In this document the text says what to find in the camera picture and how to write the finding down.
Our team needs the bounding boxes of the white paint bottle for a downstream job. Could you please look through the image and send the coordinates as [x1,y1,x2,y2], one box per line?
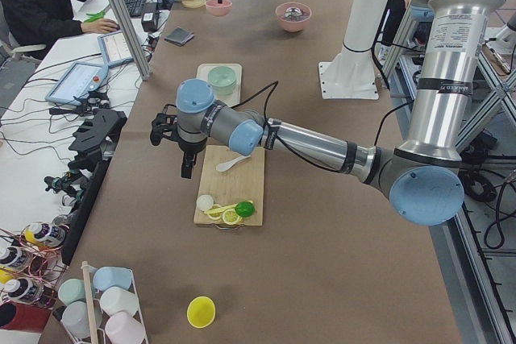
[3,278,44,305]

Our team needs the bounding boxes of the aluminium frame post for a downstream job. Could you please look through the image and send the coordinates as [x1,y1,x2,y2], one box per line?
[109,0,151,81]

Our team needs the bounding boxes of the teach pendant tablet far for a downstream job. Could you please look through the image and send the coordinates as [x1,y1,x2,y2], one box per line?
[98,31,133,68]

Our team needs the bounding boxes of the lemon slice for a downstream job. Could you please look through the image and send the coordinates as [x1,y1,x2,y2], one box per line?
[222,209,243,226]
[205,204,224,221]

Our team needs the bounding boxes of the bamboo cutting board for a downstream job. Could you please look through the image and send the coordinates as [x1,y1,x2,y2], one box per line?
[198,145,265,226]

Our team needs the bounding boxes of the cream rabbit tray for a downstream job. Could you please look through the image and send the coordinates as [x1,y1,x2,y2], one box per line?
[196,64,243,106]

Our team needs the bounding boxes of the black power adapter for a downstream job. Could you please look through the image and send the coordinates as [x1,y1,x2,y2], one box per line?
[140,2,160,32]

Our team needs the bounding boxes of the stacked green bowls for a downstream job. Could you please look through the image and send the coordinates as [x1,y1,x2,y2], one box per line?
[208,66,237,96]

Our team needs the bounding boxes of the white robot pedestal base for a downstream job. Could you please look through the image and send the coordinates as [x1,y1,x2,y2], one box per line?
[319,0,388,100]

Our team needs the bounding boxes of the large pink bowl with ice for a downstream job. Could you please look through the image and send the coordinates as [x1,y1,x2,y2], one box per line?
[275,2,312,32]

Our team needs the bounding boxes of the yellow plastic knife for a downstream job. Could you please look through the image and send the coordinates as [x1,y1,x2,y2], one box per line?
[205,201,256,218]

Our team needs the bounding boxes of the mint green cup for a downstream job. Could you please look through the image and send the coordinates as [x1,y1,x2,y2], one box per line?
[57,279,86,306]

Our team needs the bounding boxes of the teach pendant tablet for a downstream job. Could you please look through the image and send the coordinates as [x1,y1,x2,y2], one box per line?
[45,61,109,106]
[98,31,133,68]

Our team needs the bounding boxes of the light blue cup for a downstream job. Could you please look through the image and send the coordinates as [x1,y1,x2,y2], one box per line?
[93,267,132,292]

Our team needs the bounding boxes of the teach pendant tablet near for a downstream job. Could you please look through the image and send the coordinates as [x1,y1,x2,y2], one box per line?
[45,61,109,106]

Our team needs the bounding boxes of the small pink bowl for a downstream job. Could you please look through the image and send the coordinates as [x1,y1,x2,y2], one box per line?
[205,0,233,17]

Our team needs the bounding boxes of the pink cup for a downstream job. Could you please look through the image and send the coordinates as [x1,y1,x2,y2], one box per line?
[105,311,145,344]

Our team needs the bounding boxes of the grey folded cloth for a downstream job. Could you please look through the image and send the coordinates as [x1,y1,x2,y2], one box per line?
[164,27,194,47]

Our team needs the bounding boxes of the yellow paint bottle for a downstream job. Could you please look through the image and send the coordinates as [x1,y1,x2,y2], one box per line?
[26,222,67,248]

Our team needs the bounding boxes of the black tool holder stand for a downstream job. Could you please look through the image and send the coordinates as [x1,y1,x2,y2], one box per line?
[61,109,127,266]

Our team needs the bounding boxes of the red cup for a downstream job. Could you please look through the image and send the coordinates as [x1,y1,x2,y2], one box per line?
[1,303,51,334]

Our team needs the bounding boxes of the white plastic spoon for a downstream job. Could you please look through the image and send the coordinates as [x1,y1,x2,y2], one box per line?
[215,155,249,172]

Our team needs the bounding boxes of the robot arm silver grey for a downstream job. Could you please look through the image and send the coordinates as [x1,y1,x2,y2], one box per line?
[173,0,505,226]

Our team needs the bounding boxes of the grey cup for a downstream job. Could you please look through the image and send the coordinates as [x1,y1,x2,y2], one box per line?
[61,300,90,339]

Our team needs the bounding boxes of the wire cup rack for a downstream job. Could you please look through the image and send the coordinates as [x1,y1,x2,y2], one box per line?
[60,261,149,343]

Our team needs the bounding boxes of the white cup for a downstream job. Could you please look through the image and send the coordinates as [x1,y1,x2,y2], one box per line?
[99,287,139,316]

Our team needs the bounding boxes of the white steamed bun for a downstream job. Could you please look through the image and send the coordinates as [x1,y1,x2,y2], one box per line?
[196,194,214,212]

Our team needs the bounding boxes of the green lime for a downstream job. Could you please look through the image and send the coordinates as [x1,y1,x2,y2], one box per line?
[235,201,256,218]

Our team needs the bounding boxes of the yellow plastic cup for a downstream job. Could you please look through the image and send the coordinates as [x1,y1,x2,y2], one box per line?
[186,296,216,329]

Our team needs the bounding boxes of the person in black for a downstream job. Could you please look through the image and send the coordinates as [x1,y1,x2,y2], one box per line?
[1,0,119,60]

